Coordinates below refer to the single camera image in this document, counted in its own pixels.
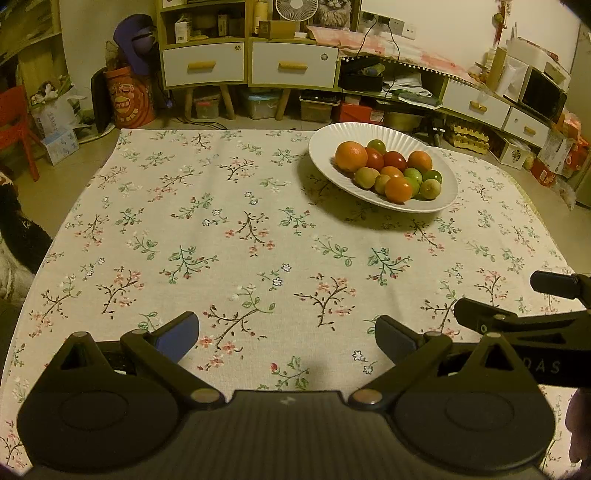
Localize clear plastic storage box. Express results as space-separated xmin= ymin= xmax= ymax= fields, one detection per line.
xmin=191 ymin=90 xmax=222 ymax=121
xmin=299 ymin=92 xmax=340 ymax=123

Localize floral tablecloth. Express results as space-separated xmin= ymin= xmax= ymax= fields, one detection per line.
xmin=0 ymin=128 xmax=580 ymax=476

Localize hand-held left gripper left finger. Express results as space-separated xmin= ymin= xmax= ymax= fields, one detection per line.
xmin=36 ymin=311 xmax=228 ymax=409

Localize red flat box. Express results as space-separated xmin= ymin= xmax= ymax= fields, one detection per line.
xmin=342 ymin=104 xmax=384 ymax=124

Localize blue white tissue box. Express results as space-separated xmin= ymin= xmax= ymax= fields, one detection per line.
xmin=41 ymin=129 xmax=79 ymax=166

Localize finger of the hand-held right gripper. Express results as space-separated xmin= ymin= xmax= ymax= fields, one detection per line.
xmin=530 ymin=271 xmax=591 ymax=305
xmin=455 ymin=298 xmax=591 ymax=345

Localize yellow egg tray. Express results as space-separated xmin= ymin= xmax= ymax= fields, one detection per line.
xmin=445 ymin=122 xmax=490 ymax=153

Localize black flat panel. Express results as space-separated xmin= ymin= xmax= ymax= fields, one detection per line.
xmin=90 ymin=68 xmax=114 ymax=134

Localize small orange mandarin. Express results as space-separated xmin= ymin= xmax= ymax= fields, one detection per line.
xmin=407 ymin=150 xmax=433 ymax=174

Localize wooden shelf unit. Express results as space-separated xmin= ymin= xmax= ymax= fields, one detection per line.
xmin=0 ymin=0 xmax=63 ymax=93

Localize clear storage box blue lid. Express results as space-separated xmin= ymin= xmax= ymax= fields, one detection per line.
xmin=240 ymin=90 xmax=282 ymax=121

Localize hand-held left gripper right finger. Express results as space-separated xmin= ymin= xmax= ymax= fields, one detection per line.
xmin=349 ymin=316 xmax=542 ymax=408

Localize yellow cabinet white drawer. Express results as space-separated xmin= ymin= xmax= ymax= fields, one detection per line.
xmin=156 ymin=0 xmax=250 ymax=121
xmin=247 ymin=0 xmax=342 ymax=121

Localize red plastic chair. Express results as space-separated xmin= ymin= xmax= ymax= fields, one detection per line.
xmin=0 ymin=85 xmax=42 ymax=183

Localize purple figure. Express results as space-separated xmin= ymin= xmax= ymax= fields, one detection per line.
xmin=113 ymin=14 xmax=160 ymax=77

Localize person's right hand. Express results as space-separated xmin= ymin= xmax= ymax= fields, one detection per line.
xmin=566 ymin=390 xmax=591 ymax=470

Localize red hanging ornament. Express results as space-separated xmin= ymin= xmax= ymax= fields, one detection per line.
xmin=494 ymin=0 xmax=509 ymax=44

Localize framed cat picture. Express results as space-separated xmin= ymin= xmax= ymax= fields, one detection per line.
xmin=314 ymin=0 xmax=361 ymax=28

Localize round green tomato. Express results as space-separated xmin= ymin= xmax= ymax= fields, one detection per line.
xmin=404 ymin=167 xmax=424 ymax=197

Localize black power cable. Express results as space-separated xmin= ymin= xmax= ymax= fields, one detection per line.
xmin=355 ymin=18 xmax=402 ymax=61

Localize black microwave oven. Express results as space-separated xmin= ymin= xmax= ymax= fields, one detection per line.
xmin=517 ymin=67 xmax=568 ymax=123

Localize white paper bag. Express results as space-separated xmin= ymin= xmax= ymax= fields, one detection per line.
xmin=30 ymin=95 xmax=88 ymax=139

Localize grey refrigerator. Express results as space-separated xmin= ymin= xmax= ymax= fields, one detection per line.
xmin=570 ymin=23 xmax=591 ymax=190

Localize black white fleece cloth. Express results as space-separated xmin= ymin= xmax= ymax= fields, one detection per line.
xmin=0 ymin=173 xmax=52 ymax=303

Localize pink patterned cloth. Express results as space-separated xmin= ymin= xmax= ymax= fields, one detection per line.
xmin=307 ymin=25 xmax=481 ymax=86

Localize white desk fan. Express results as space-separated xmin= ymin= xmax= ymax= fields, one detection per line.
xmin=276 ymin=0 xmax=320 ymax=21

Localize white wall socket strip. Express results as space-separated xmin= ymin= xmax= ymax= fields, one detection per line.
xmin=362 ymin=11 xmax=416 ymax=40

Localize pile of red cartons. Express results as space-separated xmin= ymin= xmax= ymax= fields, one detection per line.
xmin=531 ymin=111 xmax=591 ymax=185

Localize large orange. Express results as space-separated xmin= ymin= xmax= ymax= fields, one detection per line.
xmin=334 ymin=141 xmax=368 ymax=173

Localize white ribbed plate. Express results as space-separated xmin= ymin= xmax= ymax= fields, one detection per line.
xmin=308 ymin=122 xmax=459 ymax=213

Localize low cabinet white drawers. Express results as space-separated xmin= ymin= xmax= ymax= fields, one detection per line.
xmin=337 ymin=55 xmax=552 ymax=148

